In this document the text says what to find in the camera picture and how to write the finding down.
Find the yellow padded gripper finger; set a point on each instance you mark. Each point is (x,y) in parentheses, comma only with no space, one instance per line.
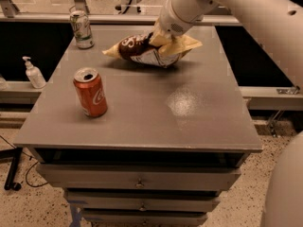
(178,45)
(159,36)

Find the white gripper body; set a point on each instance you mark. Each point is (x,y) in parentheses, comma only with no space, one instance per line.
(172,22)

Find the brown chip bag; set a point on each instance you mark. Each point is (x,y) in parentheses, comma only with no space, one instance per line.
(136,48)

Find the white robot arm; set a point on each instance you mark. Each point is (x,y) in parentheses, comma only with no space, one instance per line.
(277,25)

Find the green and white soda can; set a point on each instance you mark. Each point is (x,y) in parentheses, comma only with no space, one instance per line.
(81,28)

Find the red cola can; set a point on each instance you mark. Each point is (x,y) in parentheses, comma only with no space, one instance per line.
(88,85)

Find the grey drawer cabinet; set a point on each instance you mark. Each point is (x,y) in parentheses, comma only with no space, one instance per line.
(171,141)

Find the white pump bottle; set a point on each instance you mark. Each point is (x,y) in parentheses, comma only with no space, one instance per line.
(34,74)

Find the black stand leg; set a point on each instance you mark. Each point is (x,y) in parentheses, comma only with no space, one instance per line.
(14,156)

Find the metal window rail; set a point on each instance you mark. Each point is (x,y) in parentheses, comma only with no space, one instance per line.
(99,11)

